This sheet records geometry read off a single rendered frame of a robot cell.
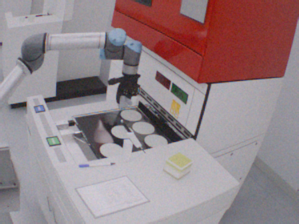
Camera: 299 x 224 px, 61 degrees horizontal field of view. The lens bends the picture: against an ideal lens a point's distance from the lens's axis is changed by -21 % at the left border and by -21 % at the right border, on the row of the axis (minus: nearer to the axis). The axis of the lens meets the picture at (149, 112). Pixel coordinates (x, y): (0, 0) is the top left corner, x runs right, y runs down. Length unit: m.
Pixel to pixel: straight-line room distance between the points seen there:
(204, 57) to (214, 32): 0.12
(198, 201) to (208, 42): 0.58
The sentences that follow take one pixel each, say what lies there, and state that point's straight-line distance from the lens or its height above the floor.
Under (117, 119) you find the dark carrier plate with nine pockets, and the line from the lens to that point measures 1.50.
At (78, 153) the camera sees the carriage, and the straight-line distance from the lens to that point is 1.29.
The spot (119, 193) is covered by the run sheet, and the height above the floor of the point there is 0.97.
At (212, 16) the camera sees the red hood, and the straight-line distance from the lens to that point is 1.13.
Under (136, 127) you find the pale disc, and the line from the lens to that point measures 1.47.
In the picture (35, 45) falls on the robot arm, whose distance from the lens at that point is 1.26.
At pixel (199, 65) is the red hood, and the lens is 1.19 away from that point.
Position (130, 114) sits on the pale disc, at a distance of 1.55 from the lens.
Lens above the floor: 1.70
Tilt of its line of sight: 30 degrees down
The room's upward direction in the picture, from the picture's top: 11 degrees clockwise
